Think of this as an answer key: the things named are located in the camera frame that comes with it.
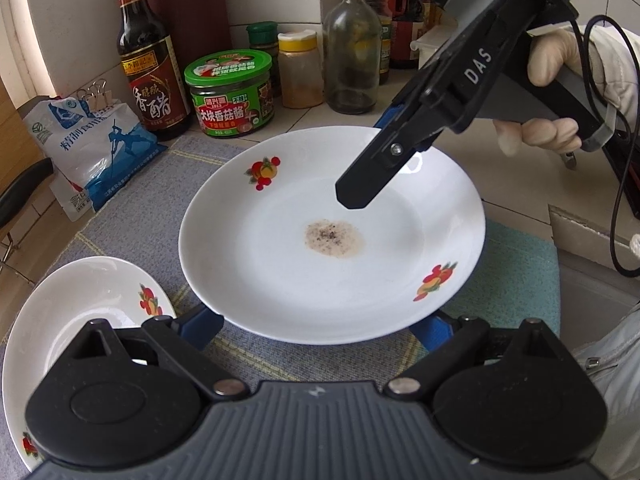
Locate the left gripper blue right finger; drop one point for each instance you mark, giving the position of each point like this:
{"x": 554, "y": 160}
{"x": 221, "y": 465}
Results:
{"x": 450, "y": 343}

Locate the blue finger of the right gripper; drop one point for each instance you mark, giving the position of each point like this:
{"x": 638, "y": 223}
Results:
{"x": 388, "y": 115}
{"x": 413, "y": 130}

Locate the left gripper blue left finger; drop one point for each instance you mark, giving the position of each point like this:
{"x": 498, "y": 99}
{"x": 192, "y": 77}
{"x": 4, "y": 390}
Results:
{"x": 179, "y": 343}

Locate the white plate with stain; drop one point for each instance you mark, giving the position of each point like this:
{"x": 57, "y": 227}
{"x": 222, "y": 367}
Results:
{"x": 266, "y": 244}

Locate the gloved right hand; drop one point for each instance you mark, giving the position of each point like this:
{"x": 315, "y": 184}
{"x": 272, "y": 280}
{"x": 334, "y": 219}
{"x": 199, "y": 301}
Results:
{"x": 612, "y": 57}

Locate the white plastic box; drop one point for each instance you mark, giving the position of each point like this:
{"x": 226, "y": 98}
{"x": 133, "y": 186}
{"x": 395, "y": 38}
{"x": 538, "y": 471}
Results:
{"x": 426, "y": 45}

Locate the red sauce bottle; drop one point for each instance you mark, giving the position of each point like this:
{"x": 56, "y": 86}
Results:
{"x": 405, "y": 29}

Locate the grey blue checked cloth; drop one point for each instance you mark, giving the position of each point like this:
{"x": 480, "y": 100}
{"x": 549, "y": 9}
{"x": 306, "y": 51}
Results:
{"x": 517, "y": 277}

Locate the clear glass bottle red cap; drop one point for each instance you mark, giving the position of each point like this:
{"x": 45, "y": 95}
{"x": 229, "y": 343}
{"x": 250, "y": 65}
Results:
{"x": 352, "y": 35}

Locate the yellow lid spice jar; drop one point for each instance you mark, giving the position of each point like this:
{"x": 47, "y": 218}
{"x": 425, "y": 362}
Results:
{"x": 300, "y": 69}

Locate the cooking oil bottle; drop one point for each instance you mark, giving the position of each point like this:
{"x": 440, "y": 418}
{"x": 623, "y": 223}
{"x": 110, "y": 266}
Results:
{"x": 382, "y": 20}

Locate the green lid small jar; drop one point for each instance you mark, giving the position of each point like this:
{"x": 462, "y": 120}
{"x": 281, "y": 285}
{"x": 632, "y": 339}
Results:
{"x": 264, "y": 36}

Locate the green lid sauce jar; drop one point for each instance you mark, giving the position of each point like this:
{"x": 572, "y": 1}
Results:
{"x": 231, "y": 92}

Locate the blue white salt bag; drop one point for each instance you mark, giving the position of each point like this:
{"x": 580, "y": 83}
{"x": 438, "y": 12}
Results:
{"x": 94, "y": 154}

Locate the dark red knife block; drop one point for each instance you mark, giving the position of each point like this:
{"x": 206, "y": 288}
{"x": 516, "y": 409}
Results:
{"x": 197, "y": 27}

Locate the bamboo cutting board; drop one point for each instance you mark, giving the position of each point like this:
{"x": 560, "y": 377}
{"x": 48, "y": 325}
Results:
{"x": 17, "y": 149}

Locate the metal binder clips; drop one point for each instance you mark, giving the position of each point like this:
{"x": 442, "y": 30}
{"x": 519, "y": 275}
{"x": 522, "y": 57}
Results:
{"x": 96, "y": 95}

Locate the dark vinegar bottle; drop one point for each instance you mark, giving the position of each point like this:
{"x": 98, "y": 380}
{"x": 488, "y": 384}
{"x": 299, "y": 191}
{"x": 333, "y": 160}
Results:
{"x": 151, "y": 68}

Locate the metal wire rack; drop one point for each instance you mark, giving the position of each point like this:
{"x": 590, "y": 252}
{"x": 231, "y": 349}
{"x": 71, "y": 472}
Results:
{"x": 9, "y": 248}

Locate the black handled kitchen knife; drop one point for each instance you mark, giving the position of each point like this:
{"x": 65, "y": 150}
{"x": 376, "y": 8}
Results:
{"x": 20, "y": 190}

